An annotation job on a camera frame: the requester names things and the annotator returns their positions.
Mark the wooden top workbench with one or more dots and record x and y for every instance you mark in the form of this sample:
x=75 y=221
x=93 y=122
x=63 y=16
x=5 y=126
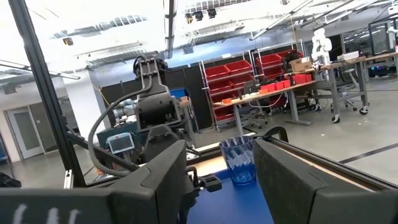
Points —
x=273 y=91

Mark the white touchscreen pendant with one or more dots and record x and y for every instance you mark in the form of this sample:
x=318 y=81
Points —
x=120 y=143

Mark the blue plastic tray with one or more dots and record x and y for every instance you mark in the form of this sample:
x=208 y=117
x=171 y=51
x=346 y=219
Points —
x=230 y=205

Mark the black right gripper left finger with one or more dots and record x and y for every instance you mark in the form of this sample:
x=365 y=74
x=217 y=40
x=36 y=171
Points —
x=93 y=205

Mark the grey door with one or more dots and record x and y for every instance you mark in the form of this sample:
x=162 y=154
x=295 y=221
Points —
x=26 y=130

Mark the metal shelf with red bins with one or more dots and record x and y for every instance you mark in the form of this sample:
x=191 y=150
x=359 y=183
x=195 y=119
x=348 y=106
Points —
x=270 y=62
x=227 y=81

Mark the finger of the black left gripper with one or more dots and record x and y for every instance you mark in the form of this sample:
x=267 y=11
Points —
x=211 y=183

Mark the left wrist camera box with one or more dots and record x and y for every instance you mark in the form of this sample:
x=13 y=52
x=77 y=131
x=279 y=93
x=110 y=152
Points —
x=158 y=112

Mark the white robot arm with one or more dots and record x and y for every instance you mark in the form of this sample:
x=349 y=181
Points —
x=321 y=43

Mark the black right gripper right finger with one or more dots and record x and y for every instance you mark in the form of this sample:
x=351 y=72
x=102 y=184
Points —
x=311 y=202

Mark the grey workbench on casters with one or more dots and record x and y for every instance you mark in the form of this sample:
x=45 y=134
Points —
x=345 y=68

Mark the brown cardboard box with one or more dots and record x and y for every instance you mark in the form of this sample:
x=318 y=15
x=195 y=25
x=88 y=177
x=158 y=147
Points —
x=300 y=65

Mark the blue storage bin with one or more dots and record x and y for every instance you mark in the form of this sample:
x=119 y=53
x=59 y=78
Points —
x=178 y=92

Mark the grey office chair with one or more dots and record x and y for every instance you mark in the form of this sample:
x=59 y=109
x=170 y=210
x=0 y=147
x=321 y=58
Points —
x=252 y=115

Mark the blue faceted plastic cup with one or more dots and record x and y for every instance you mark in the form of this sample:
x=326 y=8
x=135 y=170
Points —
x=237 y=158

